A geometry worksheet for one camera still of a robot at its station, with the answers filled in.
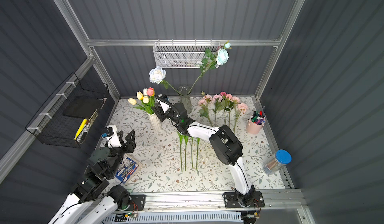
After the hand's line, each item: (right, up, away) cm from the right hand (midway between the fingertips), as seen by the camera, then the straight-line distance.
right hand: (154, 105), depth 81 cm
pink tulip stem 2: (+24, -23, +14) cm, 36 cm away
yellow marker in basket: (-33, -11, -10) cm, 36 cm away
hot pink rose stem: (+44, +2, +30) cm, 54 cm away
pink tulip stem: (+13, -21, +15) cm, 29 cm away
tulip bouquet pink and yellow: (-4, +3, -1) cm, 5 cm away
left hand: (-8, -13, -15) cm, 21 cm away
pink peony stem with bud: (+29, +3, +30) cm, 42 cm away
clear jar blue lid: (+62, -25, -13) cm, 68 cm away
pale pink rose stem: (+57, -1, +28) cm, 63 cm away
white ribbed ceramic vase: (-3, -10, +10) cm, 15 cm away
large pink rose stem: (+53, +5, +30) cm, 61 cm away
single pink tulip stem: (+20, -21, +15) cm, 33 cm away
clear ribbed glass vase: (+15, +10, +18) cm, 25 cm away
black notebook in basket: (-36, -1, -6) cm, 36 cm away
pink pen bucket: (+60, -15, +15) cm, 64 cm away
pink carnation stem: (+39, +6, +34) cm, 53 cm away
